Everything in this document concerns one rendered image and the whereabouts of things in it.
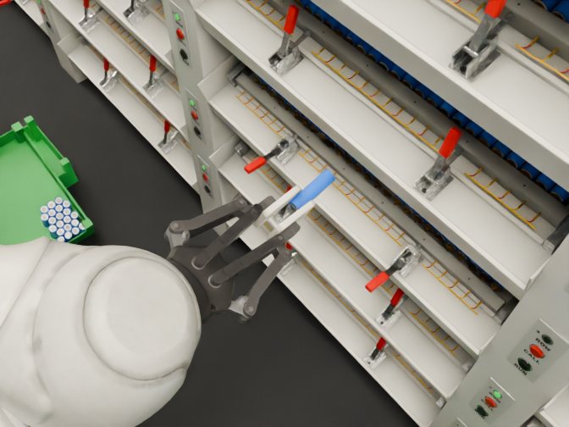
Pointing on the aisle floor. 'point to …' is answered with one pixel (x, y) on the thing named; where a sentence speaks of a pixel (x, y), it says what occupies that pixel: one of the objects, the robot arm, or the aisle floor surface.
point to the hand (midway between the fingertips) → (284, 213)
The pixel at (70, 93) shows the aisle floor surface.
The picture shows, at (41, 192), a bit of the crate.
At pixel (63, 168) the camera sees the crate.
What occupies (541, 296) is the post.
